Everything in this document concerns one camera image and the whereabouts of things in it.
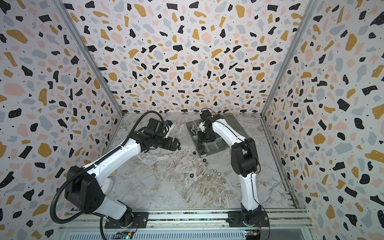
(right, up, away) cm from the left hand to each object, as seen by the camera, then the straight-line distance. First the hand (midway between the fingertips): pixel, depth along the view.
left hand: (173, 140), depth 83 cm
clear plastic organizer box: (+18, -7, +16) cm, 25 cm away
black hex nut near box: (+11, -10, +15) cm, 21 cm away
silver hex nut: (+18, -16, +11) cm, 27 cm away
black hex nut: (+17, -14, +12) cm, 25 cm away
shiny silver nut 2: (+26, -21, +7) cm, 34 cm away
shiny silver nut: (+24, -19, +8) cm, 31 cm away
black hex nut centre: (+10, -22, +7) cm, 25 cm away
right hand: (+14, 0, +10) cm, 17 cm away
